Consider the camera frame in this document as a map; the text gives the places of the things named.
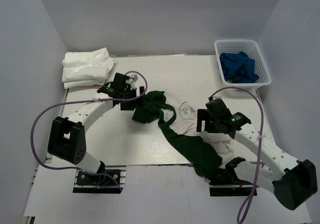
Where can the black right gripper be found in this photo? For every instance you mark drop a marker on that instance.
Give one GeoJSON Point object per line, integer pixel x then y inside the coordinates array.
{"type": "Point", "coordinates": [201, 116]}

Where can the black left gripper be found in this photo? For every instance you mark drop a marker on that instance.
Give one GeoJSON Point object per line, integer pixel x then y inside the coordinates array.
{"type": "Point", "coordinates": [130, 107]}

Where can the white green raglan t-shirt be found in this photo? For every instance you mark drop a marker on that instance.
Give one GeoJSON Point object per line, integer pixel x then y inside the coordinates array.
{"type": "Point", "coordinates": [177, 120]}

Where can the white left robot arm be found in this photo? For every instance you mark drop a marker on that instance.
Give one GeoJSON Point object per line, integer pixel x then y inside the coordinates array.
{"type": "Point", "coordinates": [67, 139]}

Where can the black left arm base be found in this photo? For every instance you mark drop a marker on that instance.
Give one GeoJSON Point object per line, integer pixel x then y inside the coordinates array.
{"type": "Point", "coordinates": [89, 184]}

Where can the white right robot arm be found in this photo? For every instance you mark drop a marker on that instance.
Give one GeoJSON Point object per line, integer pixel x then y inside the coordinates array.
{"type": "Point", "coordinates": [291, 181]}

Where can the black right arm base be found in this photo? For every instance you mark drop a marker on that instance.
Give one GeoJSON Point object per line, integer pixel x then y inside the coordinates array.
{"type": "Point", "coordinates": [225, 183]}

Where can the folded white t-shirt stack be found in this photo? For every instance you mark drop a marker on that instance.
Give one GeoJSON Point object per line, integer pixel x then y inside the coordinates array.
{"type": "Point", "coordinates": [86, 68]}

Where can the blue crumpled t-shirt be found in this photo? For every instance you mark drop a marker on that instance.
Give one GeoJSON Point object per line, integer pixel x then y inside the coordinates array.
{"type": "Point", "coordinates": [238, 68]}

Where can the white plastic basket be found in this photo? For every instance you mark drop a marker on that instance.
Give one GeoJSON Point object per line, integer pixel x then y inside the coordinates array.
{"type": "Point", "coordinates": [251, 48]}

